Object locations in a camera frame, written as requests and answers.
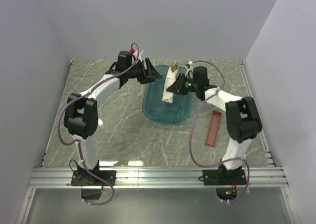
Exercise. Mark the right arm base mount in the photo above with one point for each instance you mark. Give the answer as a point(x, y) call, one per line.
point(219, 178)

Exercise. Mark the white paper napkin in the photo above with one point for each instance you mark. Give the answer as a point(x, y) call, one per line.
point(169, 80)

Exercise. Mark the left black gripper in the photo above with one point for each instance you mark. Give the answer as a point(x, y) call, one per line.
point(144, 71)

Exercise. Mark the brown utensil tray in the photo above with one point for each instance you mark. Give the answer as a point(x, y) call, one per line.
point(213, 129)

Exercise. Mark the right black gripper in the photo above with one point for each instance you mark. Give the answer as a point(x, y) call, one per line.
point(181, 84)

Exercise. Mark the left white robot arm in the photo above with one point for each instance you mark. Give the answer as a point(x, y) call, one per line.
point(80, 115)

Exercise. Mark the aluminium front rail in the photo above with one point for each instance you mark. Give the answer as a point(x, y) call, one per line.
point(154, 177)

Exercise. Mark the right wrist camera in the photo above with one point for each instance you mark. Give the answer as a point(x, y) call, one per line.
point(189, 71)

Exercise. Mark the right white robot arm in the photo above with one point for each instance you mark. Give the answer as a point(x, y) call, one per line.
point(242, 118)

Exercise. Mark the teal transparent plastic bin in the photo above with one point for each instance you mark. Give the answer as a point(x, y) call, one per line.
point(157, 110)

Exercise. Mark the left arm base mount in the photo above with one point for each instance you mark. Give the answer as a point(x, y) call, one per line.
point(84, 179)

